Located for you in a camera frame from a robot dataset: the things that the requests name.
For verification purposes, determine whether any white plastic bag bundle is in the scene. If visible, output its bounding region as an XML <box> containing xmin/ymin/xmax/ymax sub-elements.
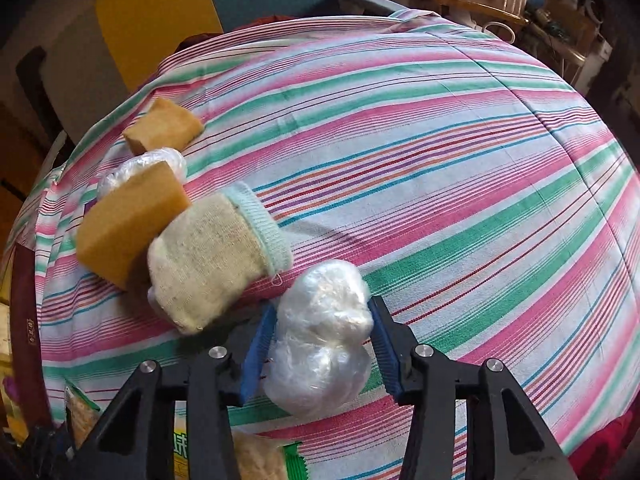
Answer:
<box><xmin>262</xmin><ymin>259</ymin><xmax>373</xmax><ymax>417</ymax></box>

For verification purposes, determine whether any small yellow sponge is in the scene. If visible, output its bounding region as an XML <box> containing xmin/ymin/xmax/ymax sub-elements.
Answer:
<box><xmin>124</xmin><ymin>98</ymin><xmax>204</xmax><ymax>155</ymax></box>

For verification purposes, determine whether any grey yellow blue headboard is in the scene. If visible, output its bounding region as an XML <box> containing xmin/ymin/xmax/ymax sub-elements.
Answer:
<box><xmin>41</xmin><ymin>0</ymin><xmax>331</xmax><ymax>142</ymax></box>

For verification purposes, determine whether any striped bed sheet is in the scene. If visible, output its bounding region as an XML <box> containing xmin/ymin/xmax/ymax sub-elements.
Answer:
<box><xmin>6</xmin><ymin>11</ymin><xmax>639</xmax><ymax>479</ymax></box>

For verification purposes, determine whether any beige knitted sock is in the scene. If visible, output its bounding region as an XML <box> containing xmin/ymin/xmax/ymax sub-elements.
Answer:
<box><xmin>146</xmin><ymin>182</ymin><xmax>293</xmax><ymax>335</ymax></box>

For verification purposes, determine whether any dark red cloth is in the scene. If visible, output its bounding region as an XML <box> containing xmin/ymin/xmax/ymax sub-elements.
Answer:
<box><xmin>174</xmin><ymin>13</ymin><xmax>296</xmax><ymax>53</ymax></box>

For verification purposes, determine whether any large yellow sponge block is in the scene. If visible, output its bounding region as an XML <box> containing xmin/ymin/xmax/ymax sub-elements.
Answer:
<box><xmin>76</xmin><ymin>162</ymin><xmax>191</xmax><ymax>290</ymax></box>

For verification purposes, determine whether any Weidan cracker packet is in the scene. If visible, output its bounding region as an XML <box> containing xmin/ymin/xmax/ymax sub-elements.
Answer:
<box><xmin>232</xmin><ymin>430</ymin><xmax>309</xmax><ymax>479</ymax></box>

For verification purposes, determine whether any gold cardboard box tray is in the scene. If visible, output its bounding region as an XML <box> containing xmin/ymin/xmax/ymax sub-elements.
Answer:
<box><xmin>1</xmin><ymin>244</ymin><xmax>53</xmax><ymax>443</ymax></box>

